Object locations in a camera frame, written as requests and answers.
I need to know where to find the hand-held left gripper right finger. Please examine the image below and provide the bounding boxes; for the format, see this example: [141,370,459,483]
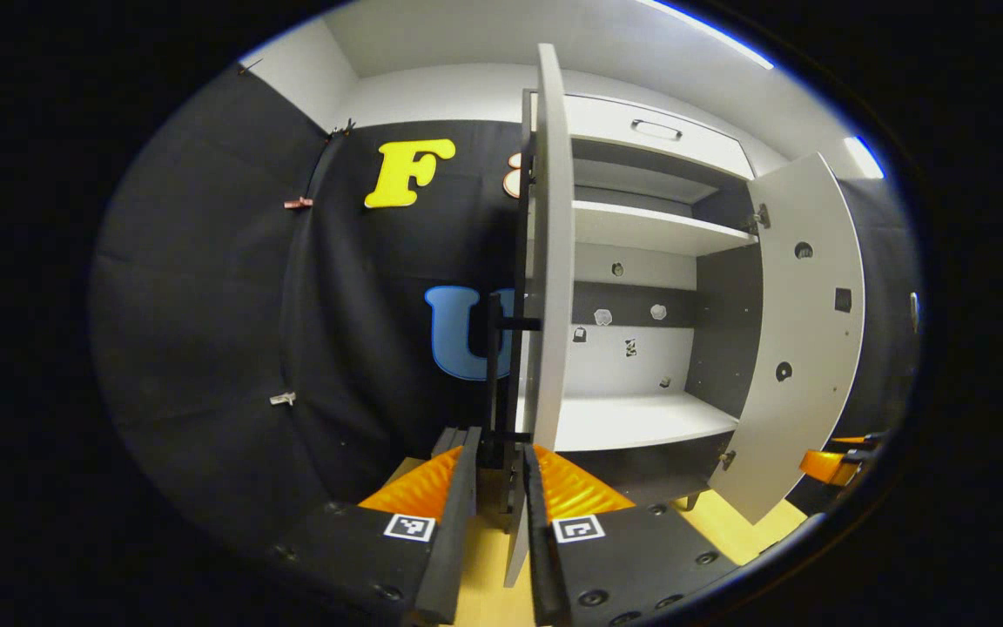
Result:
[521,442,742,627]

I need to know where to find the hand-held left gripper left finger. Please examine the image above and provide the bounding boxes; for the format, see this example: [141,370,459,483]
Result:
[271,427,483,626]

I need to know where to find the beige cabinet door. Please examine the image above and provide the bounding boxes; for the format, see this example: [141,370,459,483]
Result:
[709,152,866,525]
[504,44,576,589]

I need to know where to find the grey double-door shoe cabinet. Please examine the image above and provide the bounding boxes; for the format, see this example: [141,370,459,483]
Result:
[501,44,866,589]

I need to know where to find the black door handle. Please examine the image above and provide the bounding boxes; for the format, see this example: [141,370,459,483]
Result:
[484,292,542,471]

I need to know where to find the white deep cabinet shelf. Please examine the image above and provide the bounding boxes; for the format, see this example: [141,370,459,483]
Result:
[515,392,739,452]

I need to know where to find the white narrow cabinet shelf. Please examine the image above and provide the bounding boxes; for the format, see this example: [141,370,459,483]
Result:
[571,200,759,257]

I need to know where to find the beige cabinet flap panel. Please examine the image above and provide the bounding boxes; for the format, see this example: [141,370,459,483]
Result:
[564,94,757,181]

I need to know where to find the short ceiling light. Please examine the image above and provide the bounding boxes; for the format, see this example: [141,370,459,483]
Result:
[844,135,885,180]

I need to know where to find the black backdrop cloth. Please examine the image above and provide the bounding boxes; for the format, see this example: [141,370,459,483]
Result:
[91,61,920,541]

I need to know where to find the long ceiling light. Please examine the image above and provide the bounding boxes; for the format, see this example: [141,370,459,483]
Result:
[641,0,777,71]

